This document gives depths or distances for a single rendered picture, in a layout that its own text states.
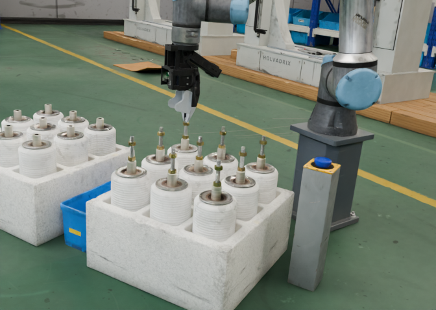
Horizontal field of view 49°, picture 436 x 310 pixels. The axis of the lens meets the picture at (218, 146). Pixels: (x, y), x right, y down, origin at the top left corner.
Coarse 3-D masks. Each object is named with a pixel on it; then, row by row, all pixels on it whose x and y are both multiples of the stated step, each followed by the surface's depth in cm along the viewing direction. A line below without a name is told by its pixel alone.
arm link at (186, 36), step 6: (174, 30) 123; (180, 30) 122; (186, 30) 122; (192, 30) 122; (198, 30) 124; (174, 36) 124; (180, 36) 122; (186, 36) 122; (192, 36) 123; (198, 36) 124; (174, 42) 125; (180, 42) 123; (186, 42) 123; (192, 42) 123; (198, 42) 125
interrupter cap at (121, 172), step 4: (120, 168) 118; (124, 168) 118; (136, 168) 119; (140, 168) 119; (116, 172) 115; (120, 172) 116; (124, 172) 117; (136, 172) 117; (140, 172) 117; (144, 172) 117; (120, 176) 114; (124, 176) 113; (128, 176) 113; (132, 176) 113; (136, 176) 114; (140, 176) 114
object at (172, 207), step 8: (152, 184) 112; (152, 192) 109; (160, 192) 108; (168, 192) 108; (176, 192) 108; (184, 192) 109; (152, 200) 110; (160, 200) 108; (168, 200) 108; (176, 200) 108; (184, 200) 109; (152, 208) 110; (160, 208) 109; (168, 208) 108; (176, 208) 108; (184, 208) 110; (152, 216) 111; (160, 216) 109; (168, 216) 109; (176, 216) 109; (184, 216) 110; (176, 224) 110
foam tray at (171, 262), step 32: (288, 192) 130; (96, 224) 116; (128, 224) 111; (160, 224) 108; (192, 224) 110; (256, 224) 111; (288, 224) 132; (96, 256) 119; (128, 256) 113; (160, 256) 108; (192, 256) 103; (224, 256) 99; (256, 256) 115; (160, 288) 110; (192, 288) 106; (224, 288) 102
